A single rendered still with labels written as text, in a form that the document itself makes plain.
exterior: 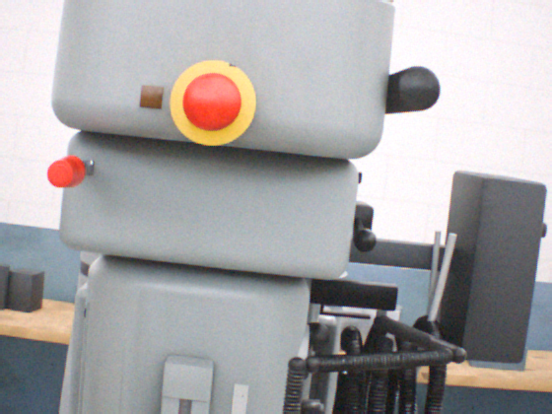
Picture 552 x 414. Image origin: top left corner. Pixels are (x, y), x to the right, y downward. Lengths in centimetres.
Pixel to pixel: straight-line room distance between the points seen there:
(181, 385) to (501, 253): 48
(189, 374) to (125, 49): 27
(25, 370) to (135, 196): 455
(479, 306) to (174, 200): 47
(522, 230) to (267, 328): 41
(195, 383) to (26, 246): 444
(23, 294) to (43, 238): 53
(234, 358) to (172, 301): 7
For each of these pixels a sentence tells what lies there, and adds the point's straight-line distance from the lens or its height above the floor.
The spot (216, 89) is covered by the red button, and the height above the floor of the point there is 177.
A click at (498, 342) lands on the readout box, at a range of 131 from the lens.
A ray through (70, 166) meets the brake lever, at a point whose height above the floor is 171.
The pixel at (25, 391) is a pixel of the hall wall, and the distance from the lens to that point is 549.
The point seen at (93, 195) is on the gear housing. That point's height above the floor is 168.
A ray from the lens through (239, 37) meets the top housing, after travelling 84.
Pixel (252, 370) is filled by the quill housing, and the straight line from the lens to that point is 99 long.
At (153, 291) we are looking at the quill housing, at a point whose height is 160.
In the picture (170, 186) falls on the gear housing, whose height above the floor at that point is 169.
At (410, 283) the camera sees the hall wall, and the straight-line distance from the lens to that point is 534.
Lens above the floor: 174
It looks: 3 degrees down
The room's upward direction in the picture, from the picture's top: 6 degrees clockwise
